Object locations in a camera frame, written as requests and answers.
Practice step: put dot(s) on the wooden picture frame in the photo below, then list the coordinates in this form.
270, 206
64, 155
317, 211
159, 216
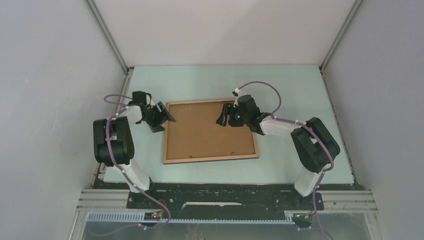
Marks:
165, 149

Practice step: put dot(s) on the aluminium corner post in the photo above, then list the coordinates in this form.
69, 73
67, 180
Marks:
353, 12
107, 35

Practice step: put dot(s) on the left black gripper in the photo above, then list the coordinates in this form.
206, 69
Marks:
162, 116

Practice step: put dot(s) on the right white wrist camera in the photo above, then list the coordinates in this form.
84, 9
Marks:
238, 93

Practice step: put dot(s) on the right aluminium corner post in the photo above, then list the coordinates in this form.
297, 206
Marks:
353, 12

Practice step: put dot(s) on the left aluminium corner post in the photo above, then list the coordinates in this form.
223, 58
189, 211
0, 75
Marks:
107, 35

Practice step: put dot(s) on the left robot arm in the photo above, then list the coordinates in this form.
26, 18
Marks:
113, 143

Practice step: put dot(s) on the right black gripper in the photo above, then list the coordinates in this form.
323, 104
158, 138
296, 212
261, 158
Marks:
228, 109

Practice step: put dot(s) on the brown backing board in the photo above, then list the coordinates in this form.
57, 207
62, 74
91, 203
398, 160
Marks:
205, 132

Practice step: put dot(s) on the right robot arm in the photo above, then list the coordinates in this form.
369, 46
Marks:
315, 146

